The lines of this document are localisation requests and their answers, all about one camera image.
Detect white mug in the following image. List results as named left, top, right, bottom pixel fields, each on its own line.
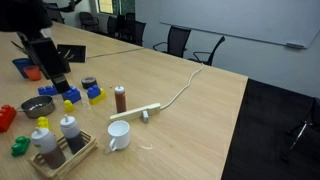
left=108, top=120, right=130, bottom=151

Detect white power cable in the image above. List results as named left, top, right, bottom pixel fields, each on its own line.
left=159, top=62, right=205, bottom=111

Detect white power strip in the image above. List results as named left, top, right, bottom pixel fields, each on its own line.
left=110, top=103, right=161, bottom=123

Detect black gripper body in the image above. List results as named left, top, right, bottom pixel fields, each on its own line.
left=18, top=32, right=65, bottom=80

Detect whiteboard eraser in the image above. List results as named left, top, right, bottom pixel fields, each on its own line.
left=286, top=42, right=305, bottom=49

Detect large blue block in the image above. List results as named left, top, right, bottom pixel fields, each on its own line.
left=62, top=87, right=81, bottom=103

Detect black office chair right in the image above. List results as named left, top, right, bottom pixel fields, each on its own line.
left=188, top=36, right=225, bottom=66

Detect steel pot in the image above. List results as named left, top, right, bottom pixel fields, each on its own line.
left=17, top=95, right=56, bottom=119

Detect wooden crate tray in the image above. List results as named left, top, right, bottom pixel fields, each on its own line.
left=29, top=131, right=98, bottom=180

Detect brown sauce bottle on table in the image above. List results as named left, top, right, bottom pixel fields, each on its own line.
left=114, top=86, right=126, bottom=113

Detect black tablet board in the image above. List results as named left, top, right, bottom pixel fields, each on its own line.
left=57, top=44, right=86, bottom=63

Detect flat blue block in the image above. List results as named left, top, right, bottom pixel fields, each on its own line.
left=38, top=86, right=58, bottom=96

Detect orange cup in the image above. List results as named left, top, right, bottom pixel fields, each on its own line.
left=24, top=66, right=41, bottom=81

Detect combined blue and yellow blocks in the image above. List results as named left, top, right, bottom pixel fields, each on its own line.
left=87, top=85, right=106, bottom=105

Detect blue cup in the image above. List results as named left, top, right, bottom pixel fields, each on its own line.
left=12, top=58, right=34, bottom=78

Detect squeeze bottle brown sauce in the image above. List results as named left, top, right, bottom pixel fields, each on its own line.
left=31, top=127, right=66, bottom=169

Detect black office chair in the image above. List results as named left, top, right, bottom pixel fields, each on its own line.
left=165, top=26, right=191, bottom=58
left=188, top=36, right=225, bottom=66

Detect small yellow block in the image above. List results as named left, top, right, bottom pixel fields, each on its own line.
left=64, top=100, right=74, bottom=112

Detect green block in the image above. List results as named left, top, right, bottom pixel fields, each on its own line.
left=11, top=136, right=31, bottom=157

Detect black office chair near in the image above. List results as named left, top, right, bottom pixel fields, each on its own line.
left=165, top=26, right=191, bottom=58

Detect squeeze bottle dark sauce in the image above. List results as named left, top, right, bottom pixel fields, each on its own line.
left=60, top=115, right=85, bottom=154

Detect black tape roll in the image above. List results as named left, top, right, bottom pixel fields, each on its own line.
left=81, top=77, right=97, bottom=89

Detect whiteboard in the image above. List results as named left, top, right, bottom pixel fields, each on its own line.
left=160, top=0, right=320, bottom=49

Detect red block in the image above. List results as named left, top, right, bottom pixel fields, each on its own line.
left=0, top=104, right=17, bottom=132

